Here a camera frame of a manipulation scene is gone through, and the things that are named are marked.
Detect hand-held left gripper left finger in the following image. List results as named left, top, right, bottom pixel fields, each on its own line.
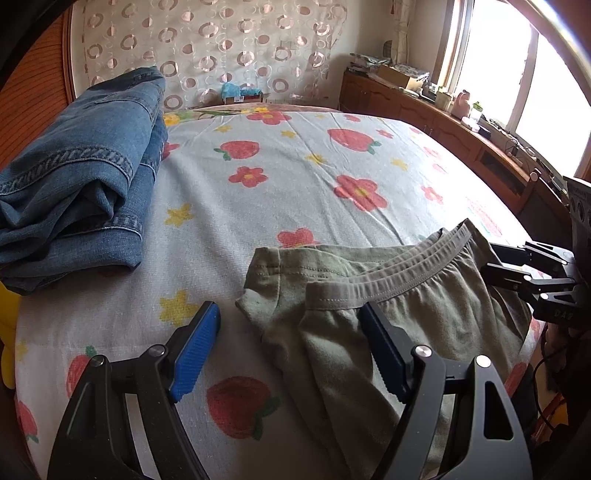
left=46, top=300, right=221, bottom=480

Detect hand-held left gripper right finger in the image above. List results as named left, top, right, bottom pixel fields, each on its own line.
left=360, top=302, right=534, bottom=480

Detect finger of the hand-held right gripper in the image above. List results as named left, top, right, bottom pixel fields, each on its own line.
left=489, top=240, right=575, bottom=274
left=480, top=263, right=578, bottom=303

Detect grey-green pants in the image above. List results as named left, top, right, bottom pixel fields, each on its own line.
left=235, top=218, right=544, bottom=480

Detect floral strawberry bedsheet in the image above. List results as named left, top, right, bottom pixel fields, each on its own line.
left=13, top=104, right=551, bottom=480

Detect long wooden cabinet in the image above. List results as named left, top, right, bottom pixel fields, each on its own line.
left=339, top=69, right=573, bottom=222

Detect window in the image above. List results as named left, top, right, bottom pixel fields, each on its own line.
left=434, top=0, right=591, bottom=185

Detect yellow cloth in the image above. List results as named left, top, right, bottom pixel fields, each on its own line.
left=0, top=281, right=22, bottom=389

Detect folded blue jeans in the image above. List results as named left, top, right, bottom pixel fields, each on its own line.
left=0, top=66, right=170, bottom=296

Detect cardboard box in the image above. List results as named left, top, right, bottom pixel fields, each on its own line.
left=376, top=64, right=424, bottom=89

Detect stack of magazines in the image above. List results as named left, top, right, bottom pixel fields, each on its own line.
left=348, top=52, right=394, bottom=75

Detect beige window curtain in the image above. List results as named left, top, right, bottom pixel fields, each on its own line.
left=389, top=0, right=415, bottom=66

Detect blue plastic packet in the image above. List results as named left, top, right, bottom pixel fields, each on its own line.
left=221, top=83, right=265, bottom=104

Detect wooden headboard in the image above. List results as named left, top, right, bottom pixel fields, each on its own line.
left=0, top=9, right=77, bottom=177

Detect sheer circle-patterned curtain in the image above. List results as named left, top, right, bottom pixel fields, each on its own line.
left=69, top=0, right=345, bottom=112

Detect black cable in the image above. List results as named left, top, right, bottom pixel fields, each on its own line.
left=532, top=323, right=570, bottom=432

